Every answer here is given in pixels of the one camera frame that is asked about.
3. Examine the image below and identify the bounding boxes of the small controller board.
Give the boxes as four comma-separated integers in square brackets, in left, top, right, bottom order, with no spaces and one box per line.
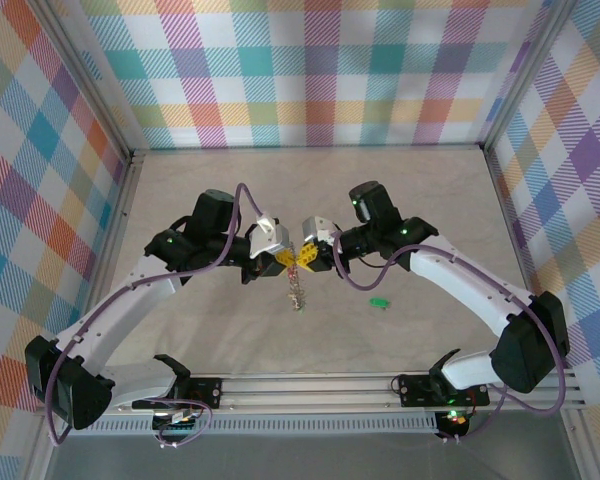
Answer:
[152,408,201,432]
[437,407,470,440]

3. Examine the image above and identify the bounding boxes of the metal keyring hoop with keys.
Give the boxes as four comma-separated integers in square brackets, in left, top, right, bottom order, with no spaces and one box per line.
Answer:
[284,239,309,314]

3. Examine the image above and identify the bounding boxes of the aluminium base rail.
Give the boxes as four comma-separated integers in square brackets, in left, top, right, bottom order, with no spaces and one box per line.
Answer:
[34,368,587,417]

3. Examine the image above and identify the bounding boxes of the long black base mount plate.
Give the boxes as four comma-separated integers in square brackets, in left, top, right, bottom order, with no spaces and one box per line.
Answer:
[398,373,491,408]

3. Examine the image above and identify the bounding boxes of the aluminium frame post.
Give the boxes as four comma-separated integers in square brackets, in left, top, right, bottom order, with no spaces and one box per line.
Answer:
[479,0,577,150]
[38,0,134,161]

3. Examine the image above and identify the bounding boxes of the aluminium back rail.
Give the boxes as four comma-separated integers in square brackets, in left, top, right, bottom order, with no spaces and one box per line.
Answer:
[129,143,489,155]

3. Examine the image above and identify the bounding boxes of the aluminium side rail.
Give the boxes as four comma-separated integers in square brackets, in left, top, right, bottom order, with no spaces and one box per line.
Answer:
[484,148,599,480]
[24,152,147,480]

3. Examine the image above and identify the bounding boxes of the small black base mount plate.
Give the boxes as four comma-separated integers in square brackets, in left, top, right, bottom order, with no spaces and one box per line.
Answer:
[182,377,225,410]

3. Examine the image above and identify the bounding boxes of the grey slotted cable duct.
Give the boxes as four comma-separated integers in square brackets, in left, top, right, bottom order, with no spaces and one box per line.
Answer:
[57,417,439,436]

